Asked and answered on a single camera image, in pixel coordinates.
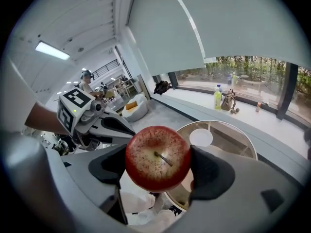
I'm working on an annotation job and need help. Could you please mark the black window post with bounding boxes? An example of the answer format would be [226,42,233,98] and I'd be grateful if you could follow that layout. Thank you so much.
[276,62,299,121]
[167,71,179,90]

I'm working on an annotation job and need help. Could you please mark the brown ornament on sill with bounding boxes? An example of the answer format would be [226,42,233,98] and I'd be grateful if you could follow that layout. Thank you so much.
[220,89,237,112]

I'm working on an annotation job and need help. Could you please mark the round glass table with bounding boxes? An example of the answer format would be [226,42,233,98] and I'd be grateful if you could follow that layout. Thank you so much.
[165,120,259,213]

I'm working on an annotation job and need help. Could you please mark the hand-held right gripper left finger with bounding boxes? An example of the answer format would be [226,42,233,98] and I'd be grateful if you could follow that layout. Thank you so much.
[45,143,129,233]

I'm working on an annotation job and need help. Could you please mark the grey roller blind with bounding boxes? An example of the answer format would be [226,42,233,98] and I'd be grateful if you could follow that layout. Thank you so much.
[125,0,207,77]
[167,0,311,69]

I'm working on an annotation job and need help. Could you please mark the black jacket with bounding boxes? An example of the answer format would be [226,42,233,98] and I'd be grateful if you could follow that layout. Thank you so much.
[153,80,172,96]

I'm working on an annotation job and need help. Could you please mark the ceiling light panel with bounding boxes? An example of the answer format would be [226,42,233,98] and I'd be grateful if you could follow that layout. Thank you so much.
[35,40,71,61]

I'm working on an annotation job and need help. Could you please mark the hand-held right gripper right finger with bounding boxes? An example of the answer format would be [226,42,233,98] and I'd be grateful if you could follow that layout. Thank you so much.
[170,144,306,233]

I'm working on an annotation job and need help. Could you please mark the person's left forearm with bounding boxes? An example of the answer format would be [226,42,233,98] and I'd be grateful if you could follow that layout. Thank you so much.
[24,100,70,136]

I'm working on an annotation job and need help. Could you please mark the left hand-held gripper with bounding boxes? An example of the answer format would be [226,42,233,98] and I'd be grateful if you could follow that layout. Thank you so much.
[56,86,137,153]

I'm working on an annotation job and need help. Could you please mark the red apple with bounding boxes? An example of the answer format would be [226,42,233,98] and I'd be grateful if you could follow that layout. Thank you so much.
[124,125,192,193]

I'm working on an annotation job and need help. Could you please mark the white armchair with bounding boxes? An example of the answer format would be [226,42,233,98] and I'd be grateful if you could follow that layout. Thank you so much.
[121,93,150,123]

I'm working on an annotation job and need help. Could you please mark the small white plate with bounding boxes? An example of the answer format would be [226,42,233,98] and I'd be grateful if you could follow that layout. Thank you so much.
[189,128,214,148]

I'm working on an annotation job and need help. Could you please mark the yellow drink bottle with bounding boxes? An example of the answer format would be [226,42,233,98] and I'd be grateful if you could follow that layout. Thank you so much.
[213,86,223,110]

